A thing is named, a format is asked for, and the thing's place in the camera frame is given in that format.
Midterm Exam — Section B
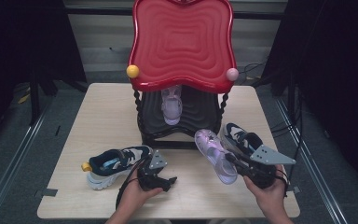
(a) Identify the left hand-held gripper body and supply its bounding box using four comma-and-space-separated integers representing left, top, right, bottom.
136, 149, 169, 192

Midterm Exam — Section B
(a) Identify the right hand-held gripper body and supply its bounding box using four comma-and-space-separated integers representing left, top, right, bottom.
240, 144, 296, 189

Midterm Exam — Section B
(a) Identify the navy and white sneaker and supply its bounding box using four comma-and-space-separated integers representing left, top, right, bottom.
81, 145, 154, 190
219, 122, 266, 161

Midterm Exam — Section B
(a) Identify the red and black shoe rack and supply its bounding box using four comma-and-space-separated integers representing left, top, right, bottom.
126, 0, 241, 150

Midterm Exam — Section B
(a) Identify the person's left hand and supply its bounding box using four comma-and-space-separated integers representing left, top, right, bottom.
117, 177, 164, 217

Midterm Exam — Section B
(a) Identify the person's right hand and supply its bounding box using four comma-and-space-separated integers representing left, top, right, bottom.
243, 175, 291, 217

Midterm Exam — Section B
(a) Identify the black curtain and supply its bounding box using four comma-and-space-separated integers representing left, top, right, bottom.
0, 0, 88, 157
262, 0, 358, 200

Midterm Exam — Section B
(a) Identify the black metal stand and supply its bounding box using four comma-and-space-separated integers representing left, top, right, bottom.
27, 73, 43, 127

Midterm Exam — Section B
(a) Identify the yellow floor tape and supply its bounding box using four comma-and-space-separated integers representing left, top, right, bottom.
18, 90, 32, 105

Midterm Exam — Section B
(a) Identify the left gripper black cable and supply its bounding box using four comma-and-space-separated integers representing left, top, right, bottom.
115, 155, 148, 210

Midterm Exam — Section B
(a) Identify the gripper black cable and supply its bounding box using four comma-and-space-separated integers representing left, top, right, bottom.
115, 155, 148, 210
273, 172, 291, 198

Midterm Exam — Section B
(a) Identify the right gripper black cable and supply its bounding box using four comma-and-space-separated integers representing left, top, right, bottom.
273, 172, 291, 198

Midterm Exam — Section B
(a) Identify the metal floor rail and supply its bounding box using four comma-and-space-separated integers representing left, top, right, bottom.
274, 96, 351, 224
0, 102, 55, 224

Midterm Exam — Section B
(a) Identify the looped black floor cable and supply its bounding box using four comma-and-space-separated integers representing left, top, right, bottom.
239, 61, 269, 89

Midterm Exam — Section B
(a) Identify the black horizontal rail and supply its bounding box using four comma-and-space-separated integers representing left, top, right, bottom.
64, 7, 288, 21

